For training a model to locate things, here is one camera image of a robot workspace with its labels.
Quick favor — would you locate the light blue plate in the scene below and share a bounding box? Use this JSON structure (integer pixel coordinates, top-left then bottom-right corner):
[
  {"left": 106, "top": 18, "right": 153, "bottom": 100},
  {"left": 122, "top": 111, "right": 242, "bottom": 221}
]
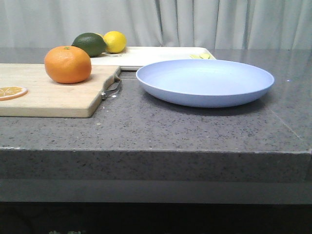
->
[{"left": 136, "top": 59, "right": 274, "bottom": 108}]

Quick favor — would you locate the whole orange fruit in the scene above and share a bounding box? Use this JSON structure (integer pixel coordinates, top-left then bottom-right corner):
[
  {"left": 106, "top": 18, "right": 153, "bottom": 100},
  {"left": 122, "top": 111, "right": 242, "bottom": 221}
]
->
[{"left": 44, "top": 46, "right": 92, "bottom": 84}]

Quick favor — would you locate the cream white tray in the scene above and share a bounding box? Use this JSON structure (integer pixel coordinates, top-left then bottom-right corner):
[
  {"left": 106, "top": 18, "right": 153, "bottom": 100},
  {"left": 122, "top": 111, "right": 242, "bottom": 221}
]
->
[{"left": 91, "top": 46, "right": 215, "bottom": 71}]

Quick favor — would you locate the yellow plastic knife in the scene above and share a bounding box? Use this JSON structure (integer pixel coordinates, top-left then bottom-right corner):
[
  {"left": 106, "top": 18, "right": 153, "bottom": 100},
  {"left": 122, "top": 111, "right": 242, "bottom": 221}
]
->
[{"left": 190, "top": 55, "right": 201, "bottom": 59}]

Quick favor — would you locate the yellow lemon right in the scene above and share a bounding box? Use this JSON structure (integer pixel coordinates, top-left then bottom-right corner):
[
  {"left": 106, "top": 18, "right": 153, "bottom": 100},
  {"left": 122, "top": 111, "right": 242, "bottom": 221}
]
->
[{"left": 103, "top": 31, "right": 127, "bottom": 53}]

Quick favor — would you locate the dark green lime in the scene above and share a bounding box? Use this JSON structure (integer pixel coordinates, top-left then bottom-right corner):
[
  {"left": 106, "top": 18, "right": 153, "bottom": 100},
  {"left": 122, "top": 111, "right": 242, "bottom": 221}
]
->
[{"left": 72, "top": 32, "right": 107, "bottom": 58}]

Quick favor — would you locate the wooden cutting board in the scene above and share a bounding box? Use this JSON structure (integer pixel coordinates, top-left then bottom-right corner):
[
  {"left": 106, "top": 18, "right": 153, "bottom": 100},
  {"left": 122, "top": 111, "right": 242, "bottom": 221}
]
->
[{"left": 0, "top": 63, "right": 120, "bottom": 118}]

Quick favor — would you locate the orange slice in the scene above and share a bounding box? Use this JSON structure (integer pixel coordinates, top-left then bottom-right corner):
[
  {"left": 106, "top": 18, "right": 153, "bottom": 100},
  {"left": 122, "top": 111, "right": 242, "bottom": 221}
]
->
[{"left": 0, "top": 86, "right": 28, "bottom": 101}]

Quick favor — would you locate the white grey curtain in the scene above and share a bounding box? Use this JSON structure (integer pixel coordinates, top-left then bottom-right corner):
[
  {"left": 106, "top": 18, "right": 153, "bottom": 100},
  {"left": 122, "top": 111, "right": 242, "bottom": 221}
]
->
[{"left": 0, "top": 0, "right": 312, "bottom": 49}]

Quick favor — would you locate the metal cutting board handle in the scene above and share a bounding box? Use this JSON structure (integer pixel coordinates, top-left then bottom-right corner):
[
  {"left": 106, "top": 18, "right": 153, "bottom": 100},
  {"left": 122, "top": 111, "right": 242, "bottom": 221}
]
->
[{"left": 100, "top": 75, "right": 122, "bottom": 100}]

